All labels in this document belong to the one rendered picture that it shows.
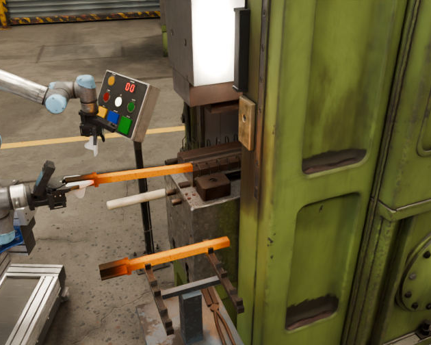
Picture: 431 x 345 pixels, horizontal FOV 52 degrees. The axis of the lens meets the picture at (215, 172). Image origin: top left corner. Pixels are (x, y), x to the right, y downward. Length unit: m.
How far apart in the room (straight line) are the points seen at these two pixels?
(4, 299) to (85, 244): 0.74
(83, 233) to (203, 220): 1.56
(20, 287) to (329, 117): 1.81
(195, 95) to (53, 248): 1.79
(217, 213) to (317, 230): 0.40
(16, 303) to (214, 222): 1.19
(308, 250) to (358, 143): 0.48
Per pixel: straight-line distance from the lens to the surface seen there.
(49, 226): 3.36
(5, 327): 2.44
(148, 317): 1.66
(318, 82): 1.48
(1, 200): 1.53
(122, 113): 2.25
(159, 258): 1.46
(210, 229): 1.82
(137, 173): 1.57
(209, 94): 1.70
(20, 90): 1.95
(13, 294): 2.59
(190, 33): 1.57
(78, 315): 2.66
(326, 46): 1.46
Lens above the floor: 1.91
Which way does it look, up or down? 31 degrees down
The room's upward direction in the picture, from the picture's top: straight up
